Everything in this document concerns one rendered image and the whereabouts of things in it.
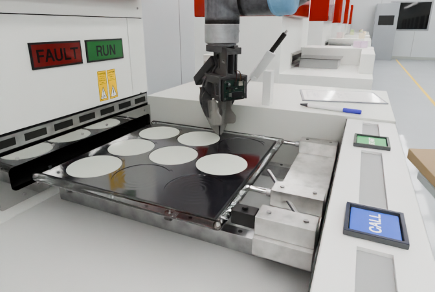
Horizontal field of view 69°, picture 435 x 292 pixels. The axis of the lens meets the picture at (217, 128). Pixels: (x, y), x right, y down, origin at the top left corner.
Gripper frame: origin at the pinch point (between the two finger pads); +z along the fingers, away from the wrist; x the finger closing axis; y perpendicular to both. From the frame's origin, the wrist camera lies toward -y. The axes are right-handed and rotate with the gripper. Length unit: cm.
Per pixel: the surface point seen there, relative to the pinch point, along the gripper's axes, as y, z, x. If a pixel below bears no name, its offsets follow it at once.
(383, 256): 51, -4, -12
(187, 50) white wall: -312, 5, 130
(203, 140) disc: 2.5, 1.2, -5.1
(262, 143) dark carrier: 10.8, 1.3, 5.7
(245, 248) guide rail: 31.3, 8.3, -12.6
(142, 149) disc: 1.1, 1.3, -19.2
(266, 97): 3.6, -7.3, 11.7
